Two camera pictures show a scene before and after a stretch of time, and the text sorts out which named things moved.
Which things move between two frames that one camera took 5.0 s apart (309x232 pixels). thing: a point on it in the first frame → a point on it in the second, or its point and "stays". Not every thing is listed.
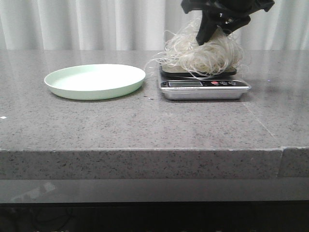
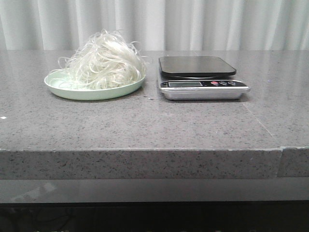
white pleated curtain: [136, 25] stays
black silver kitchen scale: [181, 85] stays
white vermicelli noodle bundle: [221, 54] → [105, 61]
